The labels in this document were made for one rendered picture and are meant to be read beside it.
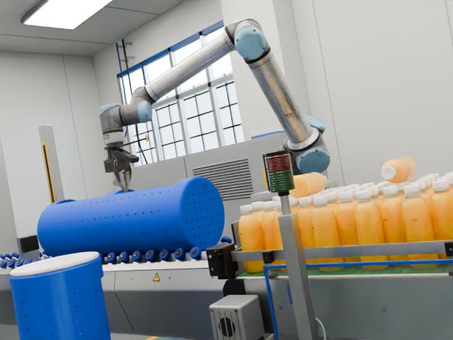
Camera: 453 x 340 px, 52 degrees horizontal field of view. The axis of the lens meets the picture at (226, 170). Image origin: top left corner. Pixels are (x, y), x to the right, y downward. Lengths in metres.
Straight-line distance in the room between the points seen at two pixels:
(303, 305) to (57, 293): 0.74
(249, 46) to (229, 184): 1.97
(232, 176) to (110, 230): 1.85
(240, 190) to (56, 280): 2.29
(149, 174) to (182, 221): 2.80
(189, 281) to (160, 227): 0.22
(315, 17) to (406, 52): 0.98
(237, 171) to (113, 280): 1.83
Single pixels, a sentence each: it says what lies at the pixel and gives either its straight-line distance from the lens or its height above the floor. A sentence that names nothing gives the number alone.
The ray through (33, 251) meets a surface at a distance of 2.67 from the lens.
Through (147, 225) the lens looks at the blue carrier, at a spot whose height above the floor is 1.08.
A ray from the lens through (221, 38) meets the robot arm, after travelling 2.01.
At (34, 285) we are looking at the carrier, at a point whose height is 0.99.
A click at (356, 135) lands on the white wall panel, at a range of 4.41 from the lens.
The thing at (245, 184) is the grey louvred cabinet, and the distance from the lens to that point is 3.54.
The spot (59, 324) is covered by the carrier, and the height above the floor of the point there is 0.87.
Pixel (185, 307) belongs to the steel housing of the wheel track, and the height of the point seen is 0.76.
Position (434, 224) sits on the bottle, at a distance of 1.32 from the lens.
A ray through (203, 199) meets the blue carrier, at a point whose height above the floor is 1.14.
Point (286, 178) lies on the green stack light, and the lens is 1.15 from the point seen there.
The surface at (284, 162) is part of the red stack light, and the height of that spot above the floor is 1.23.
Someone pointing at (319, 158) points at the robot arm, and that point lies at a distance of 2.08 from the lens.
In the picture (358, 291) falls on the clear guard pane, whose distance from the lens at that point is 1.26.
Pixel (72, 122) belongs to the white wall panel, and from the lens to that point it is 7.31.
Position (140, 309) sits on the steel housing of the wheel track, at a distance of 1.96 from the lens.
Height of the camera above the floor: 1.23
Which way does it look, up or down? level
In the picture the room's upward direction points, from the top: 10 degrees counter-clockwise
